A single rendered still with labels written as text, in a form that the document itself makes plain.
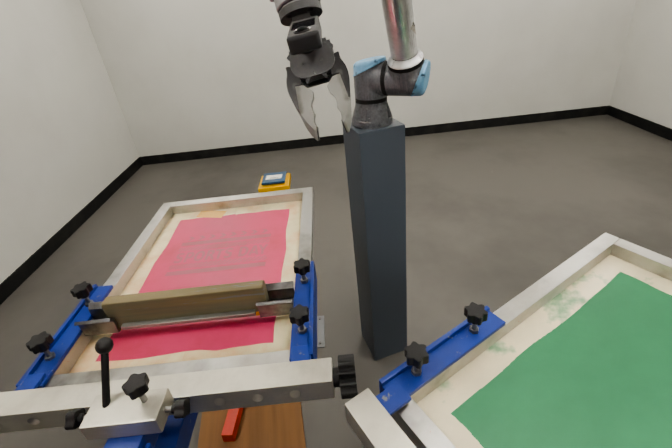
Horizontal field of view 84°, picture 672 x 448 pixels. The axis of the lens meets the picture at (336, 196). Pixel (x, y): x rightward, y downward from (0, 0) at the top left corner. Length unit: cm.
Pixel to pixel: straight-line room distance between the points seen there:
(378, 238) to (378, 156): 36
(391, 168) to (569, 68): 407
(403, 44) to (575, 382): 94
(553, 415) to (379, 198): 90
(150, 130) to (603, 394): 476
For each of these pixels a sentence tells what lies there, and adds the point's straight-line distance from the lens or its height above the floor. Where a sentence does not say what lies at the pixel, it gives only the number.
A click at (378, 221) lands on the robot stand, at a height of 82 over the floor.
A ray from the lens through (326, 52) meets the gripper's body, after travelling 62.
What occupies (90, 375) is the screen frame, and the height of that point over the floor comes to 99.
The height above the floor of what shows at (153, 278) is 95.
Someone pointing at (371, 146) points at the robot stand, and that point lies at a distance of 135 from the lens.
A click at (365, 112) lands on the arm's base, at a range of 136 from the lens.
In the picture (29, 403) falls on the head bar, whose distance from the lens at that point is 95.
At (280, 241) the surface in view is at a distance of 122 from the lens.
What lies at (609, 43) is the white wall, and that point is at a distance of 548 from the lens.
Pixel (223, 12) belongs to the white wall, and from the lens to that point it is 447.
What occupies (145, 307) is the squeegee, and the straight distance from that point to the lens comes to 102.
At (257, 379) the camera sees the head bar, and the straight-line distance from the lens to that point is 76.
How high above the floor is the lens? 164
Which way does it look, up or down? 29 degrees down
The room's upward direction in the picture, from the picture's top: 6 degrees counter-clockwise
